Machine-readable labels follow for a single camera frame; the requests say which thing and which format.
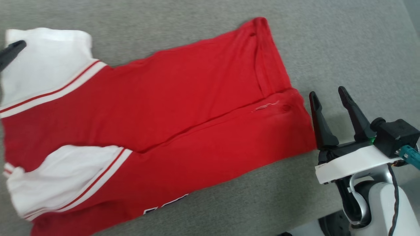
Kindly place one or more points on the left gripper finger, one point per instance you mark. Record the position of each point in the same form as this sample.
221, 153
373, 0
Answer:
13, 50

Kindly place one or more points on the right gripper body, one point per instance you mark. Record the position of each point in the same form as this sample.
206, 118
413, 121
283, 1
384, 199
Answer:
354, 162

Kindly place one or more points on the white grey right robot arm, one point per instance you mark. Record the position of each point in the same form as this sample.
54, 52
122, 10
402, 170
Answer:
380, 209

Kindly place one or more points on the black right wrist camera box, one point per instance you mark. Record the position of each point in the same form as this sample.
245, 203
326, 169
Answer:
397, 134

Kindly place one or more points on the red and white jersey garment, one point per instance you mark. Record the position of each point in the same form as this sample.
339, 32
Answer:
164, 108

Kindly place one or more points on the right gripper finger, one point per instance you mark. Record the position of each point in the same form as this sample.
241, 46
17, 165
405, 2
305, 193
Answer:
359, 124
323, 131

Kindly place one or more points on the grey fabric sofa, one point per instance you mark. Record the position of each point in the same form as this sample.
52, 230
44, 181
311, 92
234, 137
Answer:
328, 39

